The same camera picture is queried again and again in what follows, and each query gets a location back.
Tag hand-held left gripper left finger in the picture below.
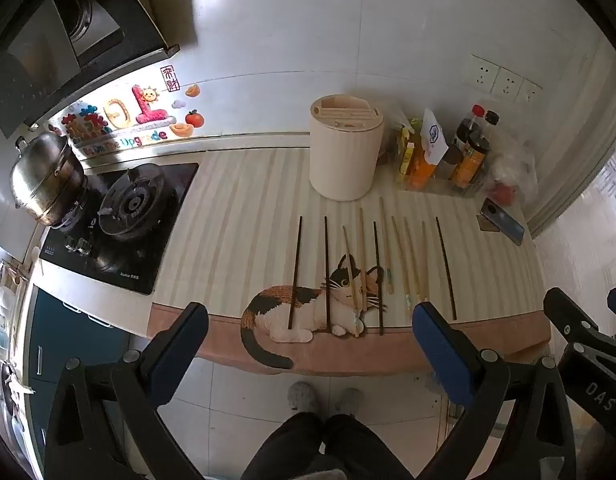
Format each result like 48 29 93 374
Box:
45 301 211 480

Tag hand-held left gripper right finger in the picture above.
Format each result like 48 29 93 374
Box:
412 300 576 480

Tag beige round utensil holder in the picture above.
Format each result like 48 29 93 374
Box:
309 94 385 202

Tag person's grey shoe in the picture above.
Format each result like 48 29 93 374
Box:
288 381 321 413
338 387 365 416

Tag blue kitchen cabinet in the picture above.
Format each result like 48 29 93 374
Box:
25 285 131 386

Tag blue smartphone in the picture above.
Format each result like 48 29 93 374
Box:
480 198 525 246

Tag red item in bag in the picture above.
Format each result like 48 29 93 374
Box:
493 182 519 206

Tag person's black trousers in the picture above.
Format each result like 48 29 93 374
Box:
243 412 413 480

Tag striped cat print mat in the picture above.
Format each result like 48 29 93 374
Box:
148 147 551 376

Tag black gas stove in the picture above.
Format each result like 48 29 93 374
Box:
38 162 201 296

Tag clear plastic bag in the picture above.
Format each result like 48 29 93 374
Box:
488 140 539 206

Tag orange packet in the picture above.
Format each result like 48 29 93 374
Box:
408 152 439 191

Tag yellow carton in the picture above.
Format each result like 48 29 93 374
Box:
395 142 419 186

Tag black cap dark bottle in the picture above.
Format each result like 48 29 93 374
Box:
469 110 500 161

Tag red cap dark bottle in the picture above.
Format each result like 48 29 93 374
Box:
453 105 489 161

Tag yellow green bag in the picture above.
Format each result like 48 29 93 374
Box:
398 117 423 151

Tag steel cooking pot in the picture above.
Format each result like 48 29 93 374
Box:
10 132 86 226

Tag black range hood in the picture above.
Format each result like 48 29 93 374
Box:
0 0 181 138

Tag grey window frame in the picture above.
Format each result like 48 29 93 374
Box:
530 105 616 241

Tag colourful wall stickers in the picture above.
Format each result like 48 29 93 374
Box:
48 65 206 156

